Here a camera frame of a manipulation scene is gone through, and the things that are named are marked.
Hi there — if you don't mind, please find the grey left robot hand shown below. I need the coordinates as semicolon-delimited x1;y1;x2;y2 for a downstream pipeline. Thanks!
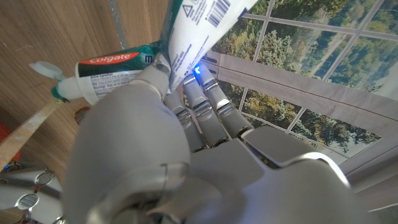
62;54;371;224

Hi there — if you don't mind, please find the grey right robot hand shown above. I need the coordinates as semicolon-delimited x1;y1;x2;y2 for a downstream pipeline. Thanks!
0;161;68;224

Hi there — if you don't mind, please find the wooden toothbrush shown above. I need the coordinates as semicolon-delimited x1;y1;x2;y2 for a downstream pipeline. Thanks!
0;99;63;170

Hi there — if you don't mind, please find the white green toothpaste tube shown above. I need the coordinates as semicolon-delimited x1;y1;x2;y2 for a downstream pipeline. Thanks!
29;0;259;106

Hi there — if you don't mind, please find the red bowl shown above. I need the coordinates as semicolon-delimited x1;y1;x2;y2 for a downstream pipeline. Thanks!
0;123;21;162

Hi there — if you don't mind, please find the printed window backdrop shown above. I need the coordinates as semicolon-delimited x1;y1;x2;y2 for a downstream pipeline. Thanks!
183;0;398;224

